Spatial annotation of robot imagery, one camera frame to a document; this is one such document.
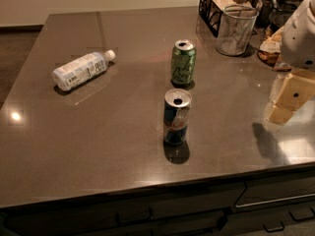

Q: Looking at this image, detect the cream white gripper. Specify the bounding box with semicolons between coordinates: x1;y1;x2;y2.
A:
266;69;315;125

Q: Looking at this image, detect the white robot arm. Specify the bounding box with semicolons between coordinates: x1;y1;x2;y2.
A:
265;0;315;125

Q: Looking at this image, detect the blue silver redbull can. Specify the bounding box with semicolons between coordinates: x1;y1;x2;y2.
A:
163;88;192;146

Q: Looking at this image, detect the green soda can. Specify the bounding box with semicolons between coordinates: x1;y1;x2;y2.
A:
170;39;196;85

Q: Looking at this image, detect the snack bowl with wrappers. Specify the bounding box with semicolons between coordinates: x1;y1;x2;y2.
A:
257;28;284;66

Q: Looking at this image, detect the dark cabinet drawer front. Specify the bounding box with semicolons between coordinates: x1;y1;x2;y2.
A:
235;172;315;210

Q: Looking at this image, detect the white labelled plastic water bottle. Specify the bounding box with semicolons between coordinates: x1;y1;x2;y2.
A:
52;50;116;91

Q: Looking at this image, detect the silver wire mesh cup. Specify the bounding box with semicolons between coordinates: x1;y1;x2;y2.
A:
216;4;258;56

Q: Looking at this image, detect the black drawer handle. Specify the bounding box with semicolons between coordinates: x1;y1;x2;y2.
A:
263;221;284;233

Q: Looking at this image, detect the black wire basket organizer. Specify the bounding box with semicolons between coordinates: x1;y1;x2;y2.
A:
199;0;258;36

